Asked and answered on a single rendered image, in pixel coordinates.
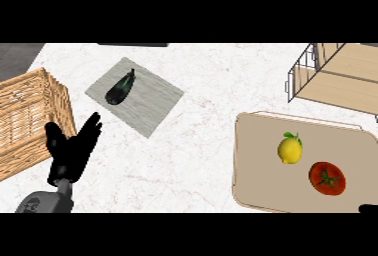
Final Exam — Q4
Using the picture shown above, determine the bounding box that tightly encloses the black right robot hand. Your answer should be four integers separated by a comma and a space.
357, 203, 378, 214

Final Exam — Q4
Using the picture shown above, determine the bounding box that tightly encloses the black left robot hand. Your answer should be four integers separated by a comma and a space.
44, 112, 104, 187

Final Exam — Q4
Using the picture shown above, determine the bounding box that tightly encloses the red tomato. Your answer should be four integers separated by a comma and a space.
306, 161, 346, 197

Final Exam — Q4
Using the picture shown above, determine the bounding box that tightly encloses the beige tray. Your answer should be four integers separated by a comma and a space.
231, 111, 378, 214

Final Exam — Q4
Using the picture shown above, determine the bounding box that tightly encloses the wicker basket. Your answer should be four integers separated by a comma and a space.
0, 67, 78, 182

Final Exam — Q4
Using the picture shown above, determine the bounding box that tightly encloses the grey placemat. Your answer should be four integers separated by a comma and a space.
83, 56, 185, 139

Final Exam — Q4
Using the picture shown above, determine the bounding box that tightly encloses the dark eggplant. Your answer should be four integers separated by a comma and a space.
103, 68, 137, 106

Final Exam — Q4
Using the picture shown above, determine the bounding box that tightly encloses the yellow lemon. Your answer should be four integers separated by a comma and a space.
275, 131, 303, 165

